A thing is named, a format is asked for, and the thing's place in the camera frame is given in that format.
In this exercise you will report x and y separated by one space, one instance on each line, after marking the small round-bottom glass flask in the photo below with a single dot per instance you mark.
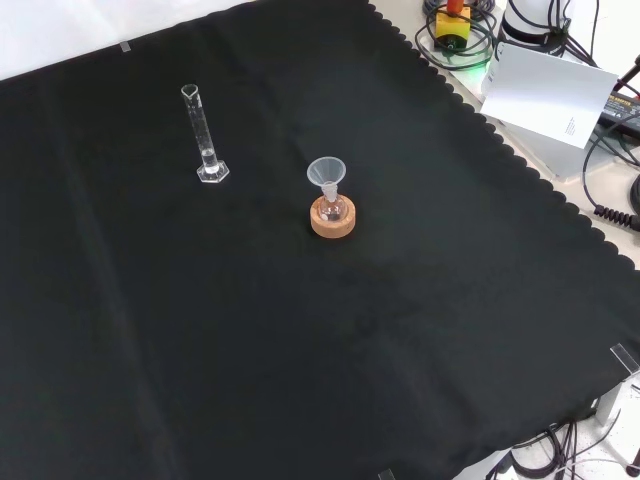
331 207

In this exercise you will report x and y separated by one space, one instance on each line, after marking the black scalloped bench cloth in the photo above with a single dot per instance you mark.
280 310

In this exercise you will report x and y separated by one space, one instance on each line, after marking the clear plastic funnel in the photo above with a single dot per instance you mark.
327 171

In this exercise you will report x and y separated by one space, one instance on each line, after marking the white box under board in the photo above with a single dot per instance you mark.
560 159

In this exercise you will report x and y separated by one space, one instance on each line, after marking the yellow stop button box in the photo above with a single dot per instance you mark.
452 27

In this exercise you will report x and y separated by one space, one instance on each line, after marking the clear glass graduated cylinder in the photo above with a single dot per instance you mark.
201 131

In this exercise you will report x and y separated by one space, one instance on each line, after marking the large clear tape strip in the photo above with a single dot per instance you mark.
626 357

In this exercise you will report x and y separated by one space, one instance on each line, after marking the small clear tape strip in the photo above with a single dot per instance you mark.
386 475
126 47

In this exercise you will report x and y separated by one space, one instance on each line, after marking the black power adapter brick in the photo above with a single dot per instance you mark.
622 111

